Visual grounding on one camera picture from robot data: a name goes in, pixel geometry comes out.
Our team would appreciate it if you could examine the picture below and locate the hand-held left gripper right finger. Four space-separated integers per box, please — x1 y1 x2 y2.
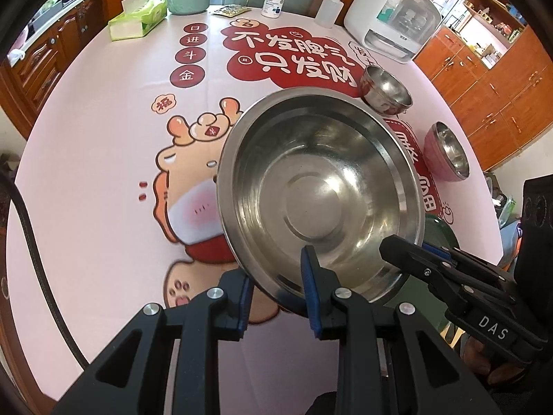
300 245 497 415

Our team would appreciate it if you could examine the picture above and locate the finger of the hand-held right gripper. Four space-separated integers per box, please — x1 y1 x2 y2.
379 234 472 313
421 242 507 289

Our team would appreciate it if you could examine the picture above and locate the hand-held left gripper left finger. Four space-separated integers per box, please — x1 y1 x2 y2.
52 269 255 415

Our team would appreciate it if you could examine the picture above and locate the green plate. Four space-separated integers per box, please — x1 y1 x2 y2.
380 215 461 347

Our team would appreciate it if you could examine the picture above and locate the pink steel bowl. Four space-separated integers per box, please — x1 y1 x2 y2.
423 122 471 181

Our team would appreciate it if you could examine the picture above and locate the large steel bowl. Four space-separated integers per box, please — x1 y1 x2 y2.
216 87 426 314

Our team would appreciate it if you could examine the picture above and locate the small steel bowl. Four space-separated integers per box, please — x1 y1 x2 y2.
360 66 413 115

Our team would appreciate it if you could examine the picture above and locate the person's right hand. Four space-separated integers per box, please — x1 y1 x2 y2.
462 337 525 383

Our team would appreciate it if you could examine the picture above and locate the blue bag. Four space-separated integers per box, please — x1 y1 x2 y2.
503 220 525 264

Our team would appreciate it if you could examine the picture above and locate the wooden shelf cabinet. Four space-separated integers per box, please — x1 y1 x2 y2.
415 0 553 171

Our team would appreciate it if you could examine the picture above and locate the printed pink tablecloth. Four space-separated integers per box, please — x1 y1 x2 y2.
5 4 504 403

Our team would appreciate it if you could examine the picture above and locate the white countertop appliance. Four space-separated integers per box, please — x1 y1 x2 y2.
344 0 442 65

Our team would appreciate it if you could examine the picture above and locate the clear squeeze bottle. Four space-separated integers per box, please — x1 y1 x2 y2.
315 0 348 29

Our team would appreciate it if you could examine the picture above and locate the foil packet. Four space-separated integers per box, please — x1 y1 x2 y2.
209 4 251 18

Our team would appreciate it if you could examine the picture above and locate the green tissue pack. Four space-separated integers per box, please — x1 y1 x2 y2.
107 0 168 42

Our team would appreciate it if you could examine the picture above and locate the wooden kitchen cabinet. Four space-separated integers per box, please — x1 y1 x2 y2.
0 0 109 126

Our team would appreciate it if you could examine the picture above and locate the black cable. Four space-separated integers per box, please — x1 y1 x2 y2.
0 173 93 370

